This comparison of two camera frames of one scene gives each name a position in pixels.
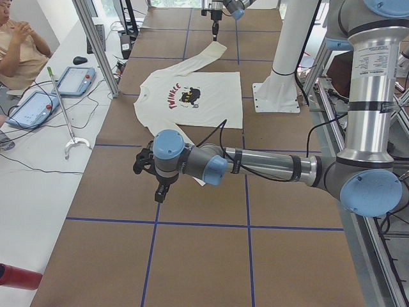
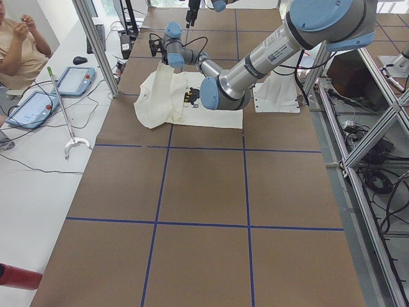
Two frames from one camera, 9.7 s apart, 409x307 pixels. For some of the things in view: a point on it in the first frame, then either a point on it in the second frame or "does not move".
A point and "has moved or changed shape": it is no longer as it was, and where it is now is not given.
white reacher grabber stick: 73,141 does not move
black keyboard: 100,32 does not move
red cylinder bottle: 16,277 does not move
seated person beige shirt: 23,55 does not move
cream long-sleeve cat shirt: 197,104 has moved or changed shape
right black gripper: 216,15 → 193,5
